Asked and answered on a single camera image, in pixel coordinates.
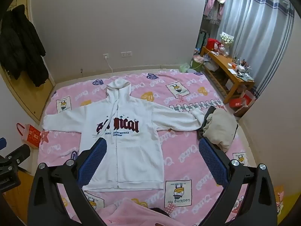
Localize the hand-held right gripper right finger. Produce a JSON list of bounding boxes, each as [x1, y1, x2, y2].
[[199, 137, 278, 226]]

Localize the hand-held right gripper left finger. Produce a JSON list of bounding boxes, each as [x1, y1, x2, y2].
[[28, 137, 107, 226]]

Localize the white printed zip hoodie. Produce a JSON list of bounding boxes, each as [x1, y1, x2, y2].
[[42, 78, 207, 192]]

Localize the beige clothes pile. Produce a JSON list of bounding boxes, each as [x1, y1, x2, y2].
[[203, 108, 238, 153]]

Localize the pink hanging clothes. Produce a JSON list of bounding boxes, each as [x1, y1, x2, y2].
[[203, 0, 227, 25]]

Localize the red gift bag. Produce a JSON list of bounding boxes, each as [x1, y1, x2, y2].
[[16, 123, 46, 149]]

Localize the pink printed blanket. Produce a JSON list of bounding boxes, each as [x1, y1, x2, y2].
[[38, 69, 285, 226]]

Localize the yellow wooden door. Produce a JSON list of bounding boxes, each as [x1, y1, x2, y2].
[[0, 0, 57, 124]]

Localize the brown cardboard box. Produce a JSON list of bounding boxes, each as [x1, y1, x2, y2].
[[233, 105, 252, 118]]

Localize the red shoe box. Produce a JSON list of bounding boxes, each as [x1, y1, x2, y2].
[[229, 94, 256, 109]]

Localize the pink fleece clothing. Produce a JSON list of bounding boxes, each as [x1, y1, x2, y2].
[[97, 199, 170, 226]]

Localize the wooden desk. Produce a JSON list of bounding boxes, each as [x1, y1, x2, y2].
[[201, 46, 255, 104]]

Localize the stationery clutter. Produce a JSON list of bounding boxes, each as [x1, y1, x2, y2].
[[229, 56, 254, 81]]

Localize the black hanging jacket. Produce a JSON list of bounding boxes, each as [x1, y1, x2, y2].
[[0, 4, 49, 87]]

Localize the green bin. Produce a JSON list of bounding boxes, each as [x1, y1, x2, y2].
[[190, 56, 204, 73]]

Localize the white flower bouquet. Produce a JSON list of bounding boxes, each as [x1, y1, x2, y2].
[[220, 32, 235, 46]]

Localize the grey striped curtain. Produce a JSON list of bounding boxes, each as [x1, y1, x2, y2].
[[219, 0, 296, 99]]

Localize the white power cable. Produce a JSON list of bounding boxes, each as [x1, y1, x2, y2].
[[106, 58, 114, 78]]

